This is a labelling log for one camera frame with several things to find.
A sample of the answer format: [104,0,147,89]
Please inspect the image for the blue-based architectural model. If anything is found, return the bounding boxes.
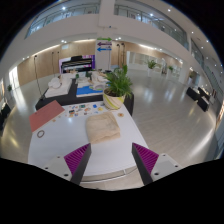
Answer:
[75,70,109,98]

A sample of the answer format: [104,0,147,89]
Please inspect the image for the white column with arrow signs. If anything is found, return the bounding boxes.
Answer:
[95,36,114,71]

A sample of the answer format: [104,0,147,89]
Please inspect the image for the black low display platform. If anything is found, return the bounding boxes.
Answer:
[34,73,135,116]

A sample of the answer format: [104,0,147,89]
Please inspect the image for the white architectural model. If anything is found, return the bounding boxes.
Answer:
[44,74,74,99]

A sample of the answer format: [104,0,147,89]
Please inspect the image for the group of black chairs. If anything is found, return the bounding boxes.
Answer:
[0,101,11,131]
[185,86,212,113]

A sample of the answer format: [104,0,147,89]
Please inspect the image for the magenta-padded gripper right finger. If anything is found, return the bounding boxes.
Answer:
[131,142,183,186]

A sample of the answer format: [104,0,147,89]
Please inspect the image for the white sheet with colourful stickers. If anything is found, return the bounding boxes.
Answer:
[66,102,108,118]

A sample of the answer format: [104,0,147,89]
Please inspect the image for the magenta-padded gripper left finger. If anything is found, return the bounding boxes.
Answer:
[41,142,92,186]

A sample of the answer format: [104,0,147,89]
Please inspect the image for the beige waffle-weave towel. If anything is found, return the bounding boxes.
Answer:
[85,111,122,145]

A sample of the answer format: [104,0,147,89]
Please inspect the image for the pink flat board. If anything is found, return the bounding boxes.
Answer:
[28,99,66,133]

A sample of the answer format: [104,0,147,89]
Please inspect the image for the black piano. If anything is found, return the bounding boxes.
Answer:
[59,54,96,74]

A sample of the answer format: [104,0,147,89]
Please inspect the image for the potted plant in striped pot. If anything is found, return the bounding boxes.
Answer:
[102,64,134,111]

